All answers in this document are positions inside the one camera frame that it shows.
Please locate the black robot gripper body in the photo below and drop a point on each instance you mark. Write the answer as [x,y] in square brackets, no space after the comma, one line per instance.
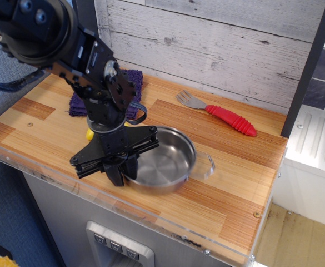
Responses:
[99,151]

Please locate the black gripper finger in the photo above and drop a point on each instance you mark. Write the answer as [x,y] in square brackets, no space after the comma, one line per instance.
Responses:
[114,174]
[130,167]

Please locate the stainless steel pan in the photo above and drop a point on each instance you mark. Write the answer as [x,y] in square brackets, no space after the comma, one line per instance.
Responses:
[166,168]

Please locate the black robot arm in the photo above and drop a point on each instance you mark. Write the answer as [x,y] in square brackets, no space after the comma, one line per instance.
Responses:
[48,35]

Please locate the purple folded towel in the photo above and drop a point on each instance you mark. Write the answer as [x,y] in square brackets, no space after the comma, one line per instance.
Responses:
[77,108]

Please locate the yellow toy banana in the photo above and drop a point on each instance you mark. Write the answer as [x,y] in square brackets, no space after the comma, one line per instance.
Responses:
[90,135]

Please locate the silver dispenser panel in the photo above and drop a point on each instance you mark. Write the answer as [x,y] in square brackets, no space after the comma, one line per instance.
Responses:
[110,248]

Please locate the clear acrylic edge guard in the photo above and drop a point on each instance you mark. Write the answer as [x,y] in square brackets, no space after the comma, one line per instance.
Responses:
[67,204]

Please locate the yellow object bottom left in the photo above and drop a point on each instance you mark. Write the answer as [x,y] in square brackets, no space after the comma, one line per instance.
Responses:
[7,262]

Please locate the white ribbed side unit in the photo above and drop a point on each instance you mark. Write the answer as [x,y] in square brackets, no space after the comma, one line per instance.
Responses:
[306,144]

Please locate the red handled fork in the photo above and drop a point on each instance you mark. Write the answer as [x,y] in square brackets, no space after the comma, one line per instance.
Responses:
[238,122]

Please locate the dark right vertical post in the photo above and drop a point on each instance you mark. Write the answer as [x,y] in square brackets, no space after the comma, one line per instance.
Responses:
[310,66]

